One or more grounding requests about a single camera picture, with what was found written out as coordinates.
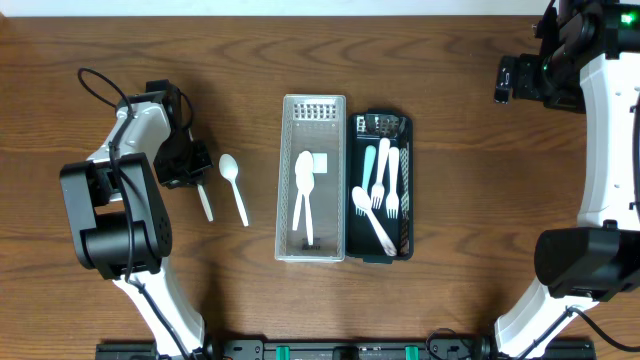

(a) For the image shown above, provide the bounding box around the black plastic basket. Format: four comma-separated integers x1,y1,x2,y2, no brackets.
346,109,414,264

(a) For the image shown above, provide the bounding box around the white plastic spoon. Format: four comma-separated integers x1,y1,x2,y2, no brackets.
351,186,397,257
292,151,314,231
292,151,315,246
197,183,214,222
219,154,249,227

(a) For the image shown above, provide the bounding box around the white plastic fork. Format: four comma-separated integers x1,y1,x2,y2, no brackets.
361,145,376,191
371,138,390,209
385,147,400,219

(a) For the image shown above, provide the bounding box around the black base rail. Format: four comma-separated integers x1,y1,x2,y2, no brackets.
95,334,597,360

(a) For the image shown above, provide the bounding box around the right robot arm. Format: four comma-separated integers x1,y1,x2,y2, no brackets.
475,0,639,359

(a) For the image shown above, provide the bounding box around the clear plastic basket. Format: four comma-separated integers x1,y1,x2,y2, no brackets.
275,94,347,262

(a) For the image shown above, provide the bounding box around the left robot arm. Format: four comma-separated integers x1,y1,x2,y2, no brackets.
60,80,215,359

